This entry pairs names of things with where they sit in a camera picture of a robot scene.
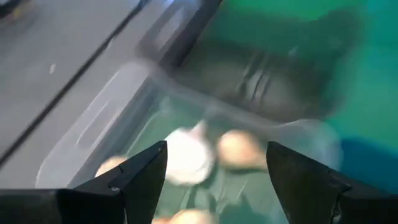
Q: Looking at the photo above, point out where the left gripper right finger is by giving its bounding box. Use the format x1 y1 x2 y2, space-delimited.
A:
266 141 398 224

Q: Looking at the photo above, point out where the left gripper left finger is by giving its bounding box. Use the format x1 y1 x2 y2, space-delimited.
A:
0 140 168 224

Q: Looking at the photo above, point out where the white garlic bulb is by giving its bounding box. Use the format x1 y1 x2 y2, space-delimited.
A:
164 119 216 187

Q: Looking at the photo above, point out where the beige toy mushroom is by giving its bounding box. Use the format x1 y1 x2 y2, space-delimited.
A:
216 129 269 171
95 155 128 178
151 208 218 224

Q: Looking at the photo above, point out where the clear plastic bin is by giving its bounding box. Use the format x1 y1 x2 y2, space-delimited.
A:
35 60 343 224

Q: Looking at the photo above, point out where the clear bin with carrot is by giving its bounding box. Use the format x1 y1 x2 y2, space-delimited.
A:
174 9 364 122

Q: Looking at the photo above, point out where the green table mat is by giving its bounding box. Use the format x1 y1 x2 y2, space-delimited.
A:
198 0 398 224

